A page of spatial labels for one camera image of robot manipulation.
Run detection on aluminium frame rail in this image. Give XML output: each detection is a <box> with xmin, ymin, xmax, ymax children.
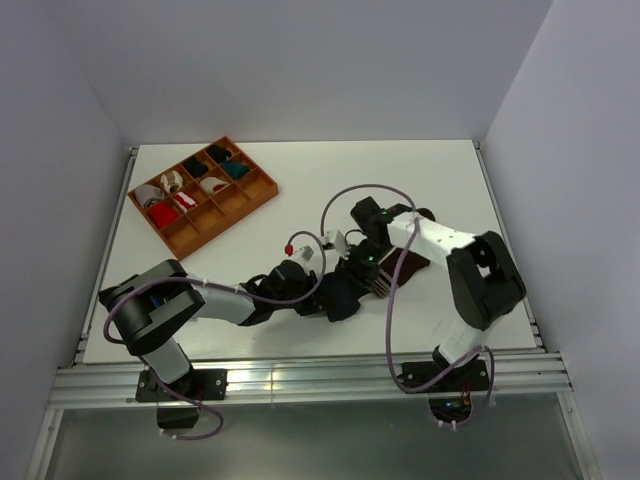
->
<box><xmin>47</xmin><ymin>351</ymin><xmax>573</xmax><ymax>410</ymax></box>

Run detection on white red rolled sock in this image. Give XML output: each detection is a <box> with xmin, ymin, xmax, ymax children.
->
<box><xmin>200</xmin><ymin>176</ymin><xmax>229</xmax><ymax>195</ymax></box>

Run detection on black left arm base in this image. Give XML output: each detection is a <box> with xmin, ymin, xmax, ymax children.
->
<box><xmin>135</xmin><ymin>368</ymin><xmax>228</xmax><ymax>433</ymax></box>

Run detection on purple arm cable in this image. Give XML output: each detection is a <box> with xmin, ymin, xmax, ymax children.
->
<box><xmin>319</xmin><ymin>183</ymin><xmax>497</xmax><ymax>431</ymax></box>
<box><xmin>102</xmin><ymin>230</ymin><xmax>329</xmax><ymax>442</ymax></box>

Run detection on navy patterned sock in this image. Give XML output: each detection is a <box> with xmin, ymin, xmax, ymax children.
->
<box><xmin>317</xmin><ymin>274</ymin><xmax>369</xmax><ymax>323</ymax></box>

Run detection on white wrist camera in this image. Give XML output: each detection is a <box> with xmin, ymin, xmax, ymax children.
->
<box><xmin>289</xmin><ymin>246</ymin><xmax>315</xmax><ymax>269</ymax></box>
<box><xmin>323</xmin><ymin>230</ymin><xmax>349</xmax><ymax>256</ymax></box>

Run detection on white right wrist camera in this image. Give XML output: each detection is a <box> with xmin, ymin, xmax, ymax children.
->
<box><xmin>323</xmin><ymin>230</ymin><xmax>349</xmax><ymax>256</ymax></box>

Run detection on orange wooden divided tray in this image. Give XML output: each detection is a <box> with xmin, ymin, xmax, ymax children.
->
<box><xmin>128</xmin><ymin>136</ymin><xmax>279</xmax><ymax>260</ymax></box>

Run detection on brown striped sock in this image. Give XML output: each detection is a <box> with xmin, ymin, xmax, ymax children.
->
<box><xmin>367</xmin><ymin>203</ymin><xmax>430</xmax><ymax>298</ymax></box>

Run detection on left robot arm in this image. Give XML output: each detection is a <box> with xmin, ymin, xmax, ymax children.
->
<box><xmin>98</xmin><ymin>260</ymin><xmax>324</xmax><ymax>399</ymax></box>

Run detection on black rolled sock with white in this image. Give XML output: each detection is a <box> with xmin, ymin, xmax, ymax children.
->
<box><xmin>206</xmin><ymin>144</ymin><xmax>233</xmax><ymax>164</ymax></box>

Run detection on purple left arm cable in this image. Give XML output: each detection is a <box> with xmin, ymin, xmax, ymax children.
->
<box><xmin>102</xmin><ymin>230</ymin><xmax>329</xmax><ymax>442</ymax></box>

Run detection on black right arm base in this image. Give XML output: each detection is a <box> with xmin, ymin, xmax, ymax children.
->
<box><xmin>399</xmin><ymin>358</ymin><xmax>492</xmax><ymax>424</ymax></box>

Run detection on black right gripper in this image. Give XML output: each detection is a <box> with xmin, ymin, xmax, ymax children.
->
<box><xmin>335</xmin><ymin>238</ymin><xmax>392</xmax><ymax>302</ymax></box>

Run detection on white beige rolled sock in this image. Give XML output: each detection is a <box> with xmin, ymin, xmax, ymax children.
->
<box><xmin>159</xmin><ymin>170</ymin><xmax>184</xmax><ymax>194</ymax></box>

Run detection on teal rolled sock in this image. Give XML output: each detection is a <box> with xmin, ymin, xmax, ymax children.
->
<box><xmin>219</xmin><ymin>160</ymin><xmax>250</xmax><ymax>181</ymax></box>

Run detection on grey rolled sock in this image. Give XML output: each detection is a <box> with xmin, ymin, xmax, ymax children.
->
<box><xmin>134</xmin><ymin>184</ymin><xmax>164</xmax><ymax>210</ymax></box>

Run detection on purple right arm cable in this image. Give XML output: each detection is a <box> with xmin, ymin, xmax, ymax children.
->
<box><xmin>319</xmin><ymin>183</ymin><xmax>497</xmax><ymax>431</ymax></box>

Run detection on red white striped sock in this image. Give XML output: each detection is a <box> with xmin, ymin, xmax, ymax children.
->
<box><xmin>173</xmin><ymin>192</ymin><xmax>198</xmax><ymax>213</ymax></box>

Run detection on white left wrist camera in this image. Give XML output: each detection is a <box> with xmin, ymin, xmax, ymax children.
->
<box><xmin>289</xmin><ymin>246</ymin><xmax>315</xmax><ymax>269</ymax></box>

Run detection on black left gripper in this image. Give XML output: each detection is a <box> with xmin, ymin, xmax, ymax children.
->
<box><xmin>273</xmin><ymin>270</ymin><xmax>335</xmax><ymax>317</ymax></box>

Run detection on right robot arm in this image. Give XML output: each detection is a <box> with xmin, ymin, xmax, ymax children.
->
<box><xmin>335</xmin><ymin>197</ymin><xmax>526</xmax><ymax>390</ymax></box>

